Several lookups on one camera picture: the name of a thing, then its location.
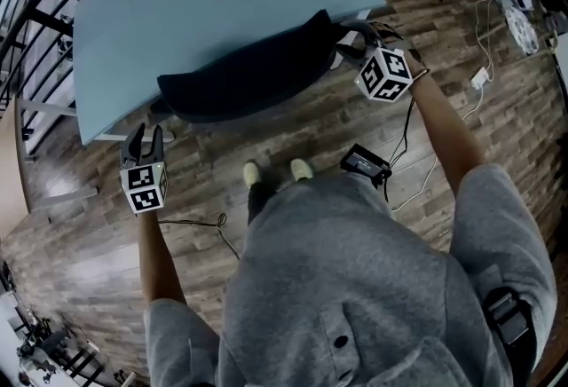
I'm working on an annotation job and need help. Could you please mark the person's pale shoe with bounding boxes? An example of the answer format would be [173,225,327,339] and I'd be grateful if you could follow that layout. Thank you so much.
[289,157,315,181]
[242,161,263,187]

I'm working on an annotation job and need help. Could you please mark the round patterned side table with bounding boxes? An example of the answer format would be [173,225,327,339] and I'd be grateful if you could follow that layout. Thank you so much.
[505,5,540,56]

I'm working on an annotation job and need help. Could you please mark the black office chair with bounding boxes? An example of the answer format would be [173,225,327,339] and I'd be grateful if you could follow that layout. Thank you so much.
[148,8,378,124]

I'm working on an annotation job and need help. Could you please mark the black metal railing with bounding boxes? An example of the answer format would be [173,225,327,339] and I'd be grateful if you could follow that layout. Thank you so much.
[0,0,116,142]

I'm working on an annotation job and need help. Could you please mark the person's left forearm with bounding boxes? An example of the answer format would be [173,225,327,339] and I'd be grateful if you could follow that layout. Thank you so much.
[136,209,187,306]

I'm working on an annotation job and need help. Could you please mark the wooden table with white legs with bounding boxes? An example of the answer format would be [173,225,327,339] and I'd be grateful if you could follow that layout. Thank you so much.
[0,94,99,240]

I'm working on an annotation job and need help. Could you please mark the black trousers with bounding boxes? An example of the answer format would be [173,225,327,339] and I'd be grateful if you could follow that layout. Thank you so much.
[246,178,296,226]

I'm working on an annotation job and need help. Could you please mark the white cable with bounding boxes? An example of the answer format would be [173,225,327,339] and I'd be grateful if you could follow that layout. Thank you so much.
[390,0,496,212]

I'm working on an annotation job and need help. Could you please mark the person's right forearm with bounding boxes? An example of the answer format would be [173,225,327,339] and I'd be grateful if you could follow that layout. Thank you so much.
[410,69,487,195]

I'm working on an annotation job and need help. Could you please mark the white power adapter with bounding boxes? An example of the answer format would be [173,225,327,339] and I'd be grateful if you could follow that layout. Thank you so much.
[469,67,494,90]

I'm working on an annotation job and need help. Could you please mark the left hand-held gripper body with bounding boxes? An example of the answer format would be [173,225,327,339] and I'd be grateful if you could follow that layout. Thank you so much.
[118,156,170,217]

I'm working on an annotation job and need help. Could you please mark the grey shoulder strap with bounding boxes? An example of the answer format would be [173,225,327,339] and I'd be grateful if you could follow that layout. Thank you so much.
[485,290,533,346]

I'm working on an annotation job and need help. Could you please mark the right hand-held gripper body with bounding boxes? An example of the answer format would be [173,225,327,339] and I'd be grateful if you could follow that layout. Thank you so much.
[353,20,423,104]

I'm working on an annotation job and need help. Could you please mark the person's right pale shoe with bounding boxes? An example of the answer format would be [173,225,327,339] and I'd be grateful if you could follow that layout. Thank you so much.
[289,157,315,181]

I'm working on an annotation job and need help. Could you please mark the black device with screen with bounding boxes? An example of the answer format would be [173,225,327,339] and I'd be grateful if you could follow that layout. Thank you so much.
[339,143,394,191]

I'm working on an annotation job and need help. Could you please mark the black cable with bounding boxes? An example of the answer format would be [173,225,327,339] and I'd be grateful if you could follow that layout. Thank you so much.
[383,96,416,204]
[157,211,243,262]

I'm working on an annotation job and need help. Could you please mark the grey sweatshirt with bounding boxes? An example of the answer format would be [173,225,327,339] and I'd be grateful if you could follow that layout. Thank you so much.
[144,162,558,387]

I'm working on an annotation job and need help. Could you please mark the person's left pale shoe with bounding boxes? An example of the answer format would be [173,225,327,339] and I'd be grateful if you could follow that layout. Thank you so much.
[242,161,263,187]

